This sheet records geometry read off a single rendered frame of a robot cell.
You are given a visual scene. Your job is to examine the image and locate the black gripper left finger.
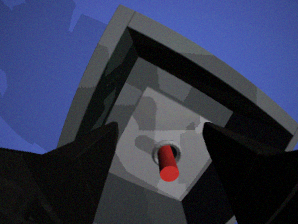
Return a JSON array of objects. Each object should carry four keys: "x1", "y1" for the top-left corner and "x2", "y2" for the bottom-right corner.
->
[{"x1": 0, "y1": 123, "x2": 118, "y2": 224}]

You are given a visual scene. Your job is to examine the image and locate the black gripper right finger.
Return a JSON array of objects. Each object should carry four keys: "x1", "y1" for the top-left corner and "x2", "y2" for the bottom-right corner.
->
[{"x1": 202, "y1": 121, "x2": 298, "y2": 224}]

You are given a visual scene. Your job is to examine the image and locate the red peg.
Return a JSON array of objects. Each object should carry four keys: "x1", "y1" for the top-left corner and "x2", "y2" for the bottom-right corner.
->
[{"x1": 157, "y1": 145, "x2": 180, "y2": 181}]

